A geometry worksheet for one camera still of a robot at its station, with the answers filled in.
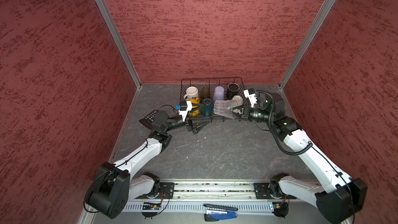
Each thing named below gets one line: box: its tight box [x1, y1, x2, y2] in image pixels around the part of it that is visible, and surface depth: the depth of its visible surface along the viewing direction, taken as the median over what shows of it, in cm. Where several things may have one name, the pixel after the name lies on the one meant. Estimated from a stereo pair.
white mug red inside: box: [183, 86, 199, 100], surface depth 106 cm
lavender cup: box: [212, 86, 225, 104], surface depth 101 cm
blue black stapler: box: [203, 203, 239, 222], surface depth 68 cm
